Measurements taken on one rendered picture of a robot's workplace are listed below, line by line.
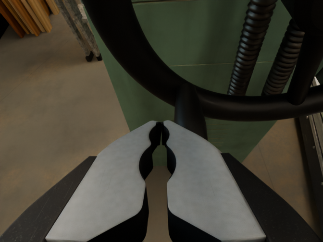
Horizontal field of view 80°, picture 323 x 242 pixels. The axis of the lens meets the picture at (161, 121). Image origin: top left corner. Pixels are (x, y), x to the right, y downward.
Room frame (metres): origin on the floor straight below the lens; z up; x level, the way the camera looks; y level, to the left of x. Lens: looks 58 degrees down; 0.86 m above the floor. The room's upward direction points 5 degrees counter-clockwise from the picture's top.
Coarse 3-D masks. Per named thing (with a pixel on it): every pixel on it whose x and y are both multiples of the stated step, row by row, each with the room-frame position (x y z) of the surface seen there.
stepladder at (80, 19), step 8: (56, 0) 1.08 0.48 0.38; (64, 0) 1.07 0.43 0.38; (72, 0) 1.11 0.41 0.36; (80, 0) 1.24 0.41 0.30; (64, 8) 1.10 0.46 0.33; (72, 8) 1.07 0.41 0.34; (80, 8) 1.22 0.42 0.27; (64, 16) 1.08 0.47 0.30; (80, 16) 1.10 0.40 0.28; (72, 24) 1.09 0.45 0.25; (80, 24) 1.07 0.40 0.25; (88, 32) 1.10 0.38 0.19; (80, 40) 1.08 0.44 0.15; (88, 40) 1.07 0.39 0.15; (96, 48) 1.08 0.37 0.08; (88, 56) 1.07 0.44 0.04; (96, 56) 1.07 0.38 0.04
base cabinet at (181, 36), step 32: (160, 0) 0.30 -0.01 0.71; (192, 0) 0.30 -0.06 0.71; (224, 0) 0.29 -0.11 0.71; (96, 32) 0.31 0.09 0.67; (160, 32) 0.30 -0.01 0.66; (192, 32) 0.30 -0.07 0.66; (224, 32) 0.29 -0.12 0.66; (192, 64) 0.29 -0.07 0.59; (224, 64) 0.29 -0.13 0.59; (256, 64) 0.28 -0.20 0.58; (320, 64) 0.28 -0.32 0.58; (128, 96) 0.31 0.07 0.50; (224, 128) 0.28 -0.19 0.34; (256, 128) 0.28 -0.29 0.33; (160, 160) 0.30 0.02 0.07
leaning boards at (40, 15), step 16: (0, 0) 1.46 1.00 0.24; (16, 0) 1.44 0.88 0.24; (32, 0) 1.46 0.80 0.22; (48, 0) 1.70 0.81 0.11; (16, 16) 1.45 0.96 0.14; (32, 16) 1.46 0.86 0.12; (48, 16) 1.67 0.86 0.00; (16, 32) 1.40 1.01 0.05; (32, 32) 1.45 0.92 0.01; (48, 32) 1.45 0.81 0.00
